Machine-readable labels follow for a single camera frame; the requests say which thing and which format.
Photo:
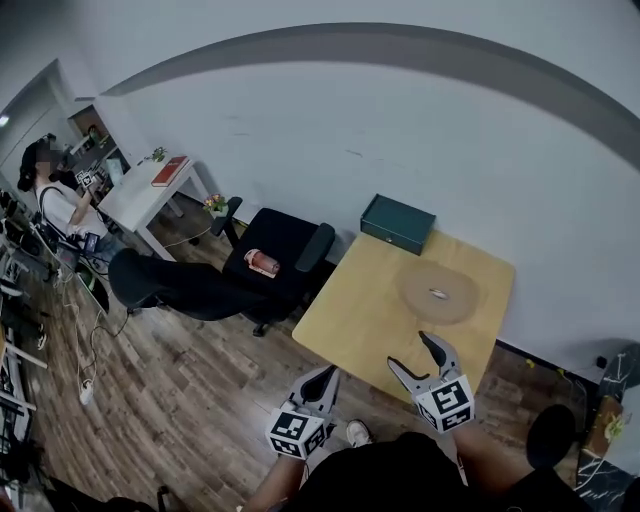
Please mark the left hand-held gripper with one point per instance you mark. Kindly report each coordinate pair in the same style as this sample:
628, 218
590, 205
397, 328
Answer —
295, 432

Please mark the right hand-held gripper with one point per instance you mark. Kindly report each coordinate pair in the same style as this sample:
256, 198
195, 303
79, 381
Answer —
447, 402

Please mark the round wooden lid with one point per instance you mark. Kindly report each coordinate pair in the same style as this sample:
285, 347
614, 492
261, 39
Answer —
425, 310

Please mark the person's left forearm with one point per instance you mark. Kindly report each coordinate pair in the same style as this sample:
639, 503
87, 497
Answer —
280, 482

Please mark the person's right forearm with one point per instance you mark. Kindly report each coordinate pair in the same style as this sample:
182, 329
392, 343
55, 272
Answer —
487, 460

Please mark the dark green metal box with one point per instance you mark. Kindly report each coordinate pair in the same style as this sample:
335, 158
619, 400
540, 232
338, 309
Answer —
395, 222

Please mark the person's left white shoe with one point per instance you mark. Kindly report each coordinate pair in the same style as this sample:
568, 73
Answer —
358, 433

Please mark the person's black clothing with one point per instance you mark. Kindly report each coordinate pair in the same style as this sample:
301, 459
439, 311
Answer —
400, 480

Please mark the black round stool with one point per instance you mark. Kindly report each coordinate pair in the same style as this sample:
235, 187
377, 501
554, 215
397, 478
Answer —
550, 435

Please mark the pink bottle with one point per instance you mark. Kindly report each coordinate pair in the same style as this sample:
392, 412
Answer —
262, 262

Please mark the black office chair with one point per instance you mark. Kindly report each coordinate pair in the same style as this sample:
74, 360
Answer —
280, 240

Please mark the brown wooden tray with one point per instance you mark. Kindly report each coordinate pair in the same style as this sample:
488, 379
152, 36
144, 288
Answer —
597, 430

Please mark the black marble table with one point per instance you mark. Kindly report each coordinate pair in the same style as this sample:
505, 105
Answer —
620, 365

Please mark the green succulent plant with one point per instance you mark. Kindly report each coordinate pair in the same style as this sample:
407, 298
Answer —
615, 426

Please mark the pink and yellow flower pot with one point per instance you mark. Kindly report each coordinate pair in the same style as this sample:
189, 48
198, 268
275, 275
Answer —
216, 205

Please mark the white power strip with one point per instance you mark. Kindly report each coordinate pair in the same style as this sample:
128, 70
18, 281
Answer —
86, 393

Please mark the red book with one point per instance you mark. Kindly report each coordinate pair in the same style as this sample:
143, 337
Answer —
170, 172

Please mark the white desk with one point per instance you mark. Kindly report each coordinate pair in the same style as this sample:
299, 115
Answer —
135, 200

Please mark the small green potted plant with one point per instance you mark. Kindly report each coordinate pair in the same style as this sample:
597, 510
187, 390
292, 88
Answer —
158, 154

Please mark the black wall adapter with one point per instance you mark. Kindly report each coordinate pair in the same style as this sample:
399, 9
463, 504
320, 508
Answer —
601, 360

